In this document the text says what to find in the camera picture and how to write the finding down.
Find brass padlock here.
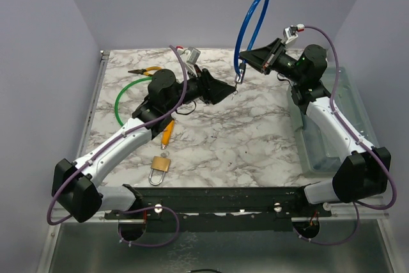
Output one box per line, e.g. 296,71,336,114
148,151,171,186

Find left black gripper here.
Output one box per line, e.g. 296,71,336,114
166,65,236,113

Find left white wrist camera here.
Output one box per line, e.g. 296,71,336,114
178,47,201,77

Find clear plastic bin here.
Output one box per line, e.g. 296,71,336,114
286,67,380,178

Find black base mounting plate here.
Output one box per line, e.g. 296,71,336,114
95,185,336,240

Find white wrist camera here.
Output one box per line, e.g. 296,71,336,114
283,24,305,47
178,47,201,77

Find orange utility knife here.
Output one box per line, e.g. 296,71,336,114
161,120,175,150

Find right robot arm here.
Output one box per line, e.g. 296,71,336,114
239,38,391,217

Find yellow handled pliers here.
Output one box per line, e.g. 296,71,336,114
128,66,162,77

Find green cable lock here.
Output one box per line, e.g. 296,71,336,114
114,77,151,126

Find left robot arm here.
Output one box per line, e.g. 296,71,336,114
52,69,236,222

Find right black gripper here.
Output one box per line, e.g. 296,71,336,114
240,38,305,84

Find blue cable lock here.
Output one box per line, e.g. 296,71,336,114
233,0,271,85

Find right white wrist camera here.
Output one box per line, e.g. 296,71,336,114
283,24,305,47

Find aluminium rail frame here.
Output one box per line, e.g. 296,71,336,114
50,49,389,222

